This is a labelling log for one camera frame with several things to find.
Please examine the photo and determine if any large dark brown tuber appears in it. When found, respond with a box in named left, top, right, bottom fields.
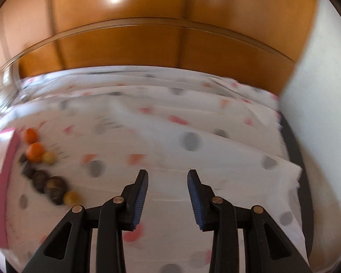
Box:
left=32, top=171, right=49, bottom=194

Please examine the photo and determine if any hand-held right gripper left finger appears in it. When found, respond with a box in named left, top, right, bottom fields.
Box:
left=21, top=169, right=149, bottom=273

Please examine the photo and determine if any small dark brown tuber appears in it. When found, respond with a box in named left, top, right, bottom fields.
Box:
left=22, top=164, right=36, bottom=178

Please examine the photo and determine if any pink rimmed tray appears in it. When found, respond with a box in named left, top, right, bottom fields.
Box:
left=0, top=129, right=20, bottom=248

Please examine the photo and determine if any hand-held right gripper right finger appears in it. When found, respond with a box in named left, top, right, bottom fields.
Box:
left=187, top=169, right=313, bottom=273

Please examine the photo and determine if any large cut yam piece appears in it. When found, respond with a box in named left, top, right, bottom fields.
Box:
left=44, top=176, right=68, bottom=205

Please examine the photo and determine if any small yellow pear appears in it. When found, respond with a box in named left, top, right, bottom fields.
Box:
left=64, top=191, right=81, bottom=206
left=42, top=152, right=57, bottom=166

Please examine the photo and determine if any large orange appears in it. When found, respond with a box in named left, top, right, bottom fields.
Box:
left=26, top=143, right=45, bottom=163

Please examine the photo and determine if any small orange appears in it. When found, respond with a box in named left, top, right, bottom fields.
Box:
left=23, top=128, right=39, bottom=144

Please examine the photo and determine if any white patterned tablecloth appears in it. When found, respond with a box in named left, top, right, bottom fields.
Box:
left=0, top=65, right=306, bottom=273

